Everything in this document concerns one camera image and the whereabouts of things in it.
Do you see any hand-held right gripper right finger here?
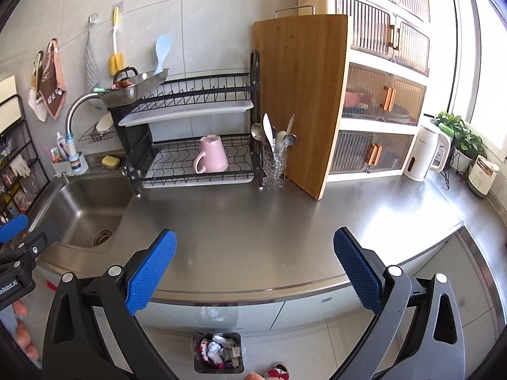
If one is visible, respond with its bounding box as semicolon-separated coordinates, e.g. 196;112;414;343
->
331;227;467;380

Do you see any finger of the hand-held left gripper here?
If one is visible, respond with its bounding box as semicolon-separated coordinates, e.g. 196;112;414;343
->
0;219;60;272
0;214;29;245

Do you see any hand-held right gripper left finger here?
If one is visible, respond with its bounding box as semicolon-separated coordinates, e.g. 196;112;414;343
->
42;228;178;380

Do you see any grey trash bin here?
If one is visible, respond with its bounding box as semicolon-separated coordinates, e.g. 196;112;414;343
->
193;332;242;375

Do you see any person's left hand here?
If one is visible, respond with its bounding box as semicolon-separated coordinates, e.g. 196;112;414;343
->
12;301;40;359

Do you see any steel sink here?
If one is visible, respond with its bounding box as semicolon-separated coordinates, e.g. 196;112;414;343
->
28;174;135;254

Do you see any white counter cabinet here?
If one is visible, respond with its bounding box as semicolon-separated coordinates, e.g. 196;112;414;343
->
135;227;500;335

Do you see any white glove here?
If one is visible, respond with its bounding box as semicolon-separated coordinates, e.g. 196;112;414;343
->
10;155;31;178

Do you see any white sink caddy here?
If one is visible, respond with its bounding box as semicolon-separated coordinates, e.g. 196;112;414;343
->
53;152;88;179

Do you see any white drip tray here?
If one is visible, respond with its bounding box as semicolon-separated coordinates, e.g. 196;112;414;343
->
119;100;254;127
143;173;254;189

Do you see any black dish rack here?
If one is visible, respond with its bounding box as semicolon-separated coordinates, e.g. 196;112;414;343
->
109;50;264;199

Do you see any red white slipper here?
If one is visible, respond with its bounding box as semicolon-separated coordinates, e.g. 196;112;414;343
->
263;363;290;380

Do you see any glass cutlery holder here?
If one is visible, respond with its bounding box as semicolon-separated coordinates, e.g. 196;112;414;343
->
261;146;286;190

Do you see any pink cup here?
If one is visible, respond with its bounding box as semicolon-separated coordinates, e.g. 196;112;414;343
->
192;135;229;174

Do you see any white electric kettle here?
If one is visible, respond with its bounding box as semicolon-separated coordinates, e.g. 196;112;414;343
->
403;121;453;183

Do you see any steel faucet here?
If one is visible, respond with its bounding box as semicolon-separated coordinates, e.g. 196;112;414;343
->
65;92;104;163

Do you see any brown pink towel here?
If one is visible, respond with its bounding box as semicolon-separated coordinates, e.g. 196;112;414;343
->
39;39;67;119

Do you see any white canister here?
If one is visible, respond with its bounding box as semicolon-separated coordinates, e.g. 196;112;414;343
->
467;154;500;198

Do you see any green potted plant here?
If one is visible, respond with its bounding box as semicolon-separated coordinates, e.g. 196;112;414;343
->
432;111;487;173

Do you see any grey hanging cloth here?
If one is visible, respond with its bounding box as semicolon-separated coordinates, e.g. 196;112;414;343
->
84;24;104;107

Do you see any steel colander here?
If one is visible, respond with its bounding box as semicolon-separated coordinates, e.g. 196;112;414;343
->
99;66;170;107

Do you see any wooden cutting board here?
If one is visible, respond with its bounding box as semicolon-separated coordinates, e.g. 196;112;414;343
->
253;15;349;200

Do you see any white storage cabinet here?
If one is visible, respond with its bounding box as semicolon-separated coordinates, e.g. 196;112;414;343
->
298;0;432;183

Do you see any yellow sponge brush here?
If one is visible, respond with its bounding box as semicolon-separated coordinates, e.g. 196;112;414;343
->
109;7;124;78

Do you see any blue rice paddle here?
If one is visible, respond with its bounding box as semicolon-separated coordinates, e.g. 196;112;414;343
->
154;35;173;75

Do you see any window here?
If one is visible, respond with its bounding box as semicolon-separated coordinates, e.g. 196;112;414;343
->
447;0;507;135

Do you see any black wire shelf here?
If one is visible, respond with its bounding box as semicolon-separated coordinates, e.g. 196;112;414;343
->
0;95;51;224

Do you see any wire wall basket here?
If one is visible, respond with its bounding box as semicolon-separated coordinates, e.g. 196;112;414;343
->
78;122;118;143

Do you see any metal wire handle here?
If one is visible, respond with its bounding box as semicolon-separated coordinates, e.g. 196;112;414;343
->
275;6;316;17

